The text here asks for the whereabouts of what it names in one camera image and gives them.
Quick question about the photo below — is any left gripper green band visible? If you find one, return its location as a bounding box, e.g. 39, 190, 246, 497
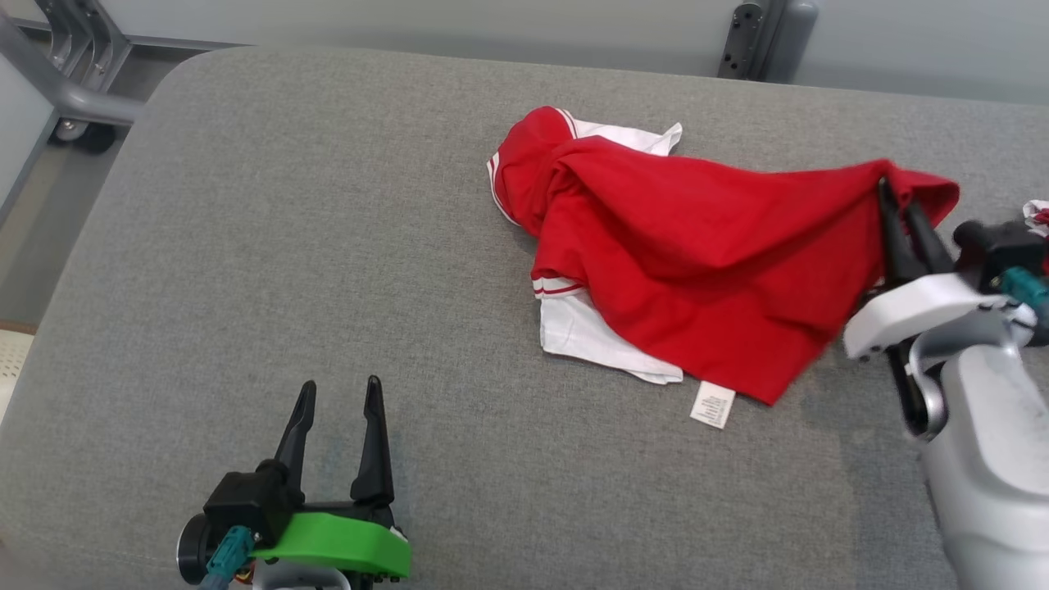
250, 375, 412, 590

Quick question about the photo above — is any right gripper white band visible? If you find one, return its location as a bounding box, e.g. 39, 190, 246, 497
844, 176, 1035, 361

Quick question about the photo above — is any red jersey with white sleeves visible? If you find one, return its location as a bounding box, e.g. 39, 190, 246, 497
488, 105, 961, 430

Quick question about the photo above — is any grey fabric sofa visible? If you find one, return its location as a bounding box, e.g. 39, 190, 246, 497
0, 45, 1049, 590

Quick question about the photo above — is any white perforated floor mat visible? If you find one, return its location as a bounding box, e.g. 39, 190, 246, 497
0, 328, 35, 427

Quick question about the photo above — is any black cart wheel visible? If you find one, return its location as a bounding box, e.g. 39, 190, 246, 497
53, 119, 117, 155

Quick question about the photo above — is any teal right camera connector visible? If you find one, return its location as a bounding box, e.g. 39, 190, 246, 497
1000, 266, 1049, 314

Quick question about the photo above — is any teal camera connector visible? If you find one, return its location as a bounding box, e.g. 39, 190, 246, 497
199, 526, 255, 590
1000, 266, 1049, 314

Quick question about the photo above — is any teal left camera connector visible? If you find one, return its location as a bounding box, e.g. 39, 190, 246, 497
199, 526, 255, 590

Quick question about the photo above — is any grey metal partition post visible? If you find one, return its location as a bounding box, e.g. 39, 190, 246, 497
719, 0, 819, 83

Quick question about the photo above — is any grey metal cart frame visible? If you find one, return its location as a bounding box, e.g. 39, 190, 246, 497
0, 0, 147, 128

